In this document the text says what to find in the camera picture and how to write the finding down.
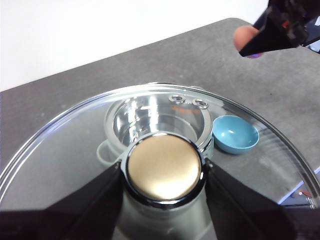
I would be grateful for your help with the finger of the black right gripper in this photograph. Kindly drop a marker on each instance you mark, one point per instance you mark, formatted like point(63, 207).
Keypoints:
point(267, 37)

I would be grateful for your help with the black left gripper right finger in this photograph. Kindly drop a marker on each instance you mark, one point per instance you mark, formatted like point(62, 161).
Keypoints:
point(250, 215)

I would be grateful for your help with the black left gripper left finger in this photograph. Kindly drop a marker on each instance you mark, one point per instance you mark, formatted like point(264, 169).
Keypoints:
point(75, 215)

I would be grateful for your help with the beige egg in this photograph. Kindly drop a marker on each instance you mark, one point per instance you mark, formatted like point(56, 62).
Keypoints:
point(243, 36)

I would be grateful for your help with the glass lid with green knob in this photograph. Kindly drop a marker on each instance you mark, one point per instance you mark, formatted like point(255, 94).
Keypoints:
point(163, 167)

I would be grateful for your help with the pale green electric steamer pot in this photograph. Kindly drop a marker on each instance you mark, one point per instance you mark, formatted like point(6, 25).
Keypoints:
point(160, 122)

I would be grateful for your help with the blue ribbed bowl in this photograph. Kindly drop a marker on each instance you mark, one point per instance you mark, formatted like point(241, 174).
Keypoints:
point(236, 137)

